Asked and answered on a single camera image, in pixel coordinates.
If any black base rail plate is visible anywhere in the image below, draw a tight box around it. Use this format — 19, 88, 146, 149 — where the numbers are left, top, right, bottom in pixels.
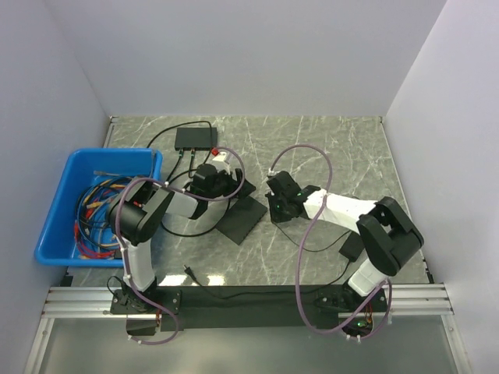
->
110, 284, 388, 332

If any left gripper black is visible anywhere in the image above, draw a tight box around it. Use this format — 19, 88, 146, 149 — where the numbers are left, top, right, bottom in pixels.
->
206, 165, 256, 201

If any black ethernet cable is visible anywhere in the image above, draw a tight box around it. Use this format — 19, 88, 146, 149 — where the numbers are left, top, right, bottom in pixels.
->
147, 119, 231, 237

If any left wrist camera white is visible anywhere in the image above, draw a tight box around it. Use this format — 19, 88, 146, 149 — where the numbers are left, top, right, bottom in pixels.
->
210, 149, 231, 174

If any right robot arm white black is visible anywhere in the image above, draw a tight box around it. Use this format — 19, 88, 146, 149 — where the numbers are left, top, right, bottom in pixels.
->
266, 171, 424, 311

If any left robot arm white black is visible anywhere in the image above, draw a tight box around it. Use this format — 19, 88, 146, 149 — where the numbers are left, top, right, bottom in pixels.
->
106, 164, 256, 313

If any black network switch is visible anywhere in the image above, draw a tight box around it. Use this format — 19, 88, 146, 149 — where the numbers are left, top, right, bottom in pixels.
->
215, 196, 267, 245
174, 127, 218, 151

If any bundle of coloured cables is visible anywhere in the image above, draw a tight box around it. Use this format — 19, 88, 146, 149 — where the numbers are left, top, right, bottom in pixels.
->
72, 169, 150, 259

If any blue plastic bin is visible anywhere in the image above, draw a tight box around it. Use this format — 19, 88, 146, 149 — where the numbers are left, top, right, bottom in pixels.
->
34, 148, 163, 268

